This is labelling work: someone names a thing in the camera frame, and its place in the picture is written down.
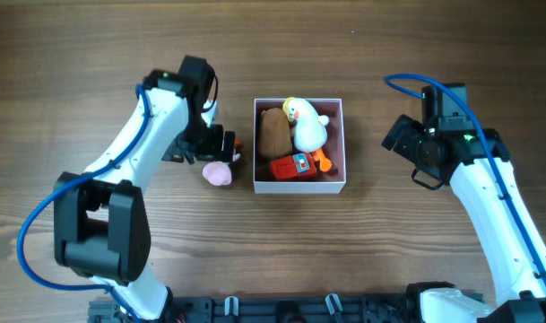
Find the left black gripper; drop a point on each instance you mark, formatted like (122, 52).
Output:
(212, 148)

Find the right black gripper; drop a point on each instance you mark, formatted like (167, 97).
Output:
(411, 129)

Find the pink pig toy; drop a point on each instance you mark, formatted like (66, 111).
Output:
(220, 173)

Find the brown plush toy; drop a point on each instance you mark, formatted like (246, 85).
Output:
(274, 134)

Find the red toy truck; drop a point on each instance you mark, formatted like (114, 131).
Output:
(298, 166)

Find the white plush duck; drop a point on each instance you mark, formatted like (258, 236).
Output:
(309, 132)

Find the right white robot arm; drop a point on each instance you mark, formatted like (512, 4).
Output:
(450, 145)

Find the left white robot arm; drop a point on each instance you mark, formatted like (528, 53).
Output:
(101, 228)

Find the white box pink inside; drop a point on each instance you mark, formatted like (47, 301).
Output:
(330, 182)

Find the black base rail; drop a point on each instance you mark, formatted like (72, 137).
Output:
(295, 308)

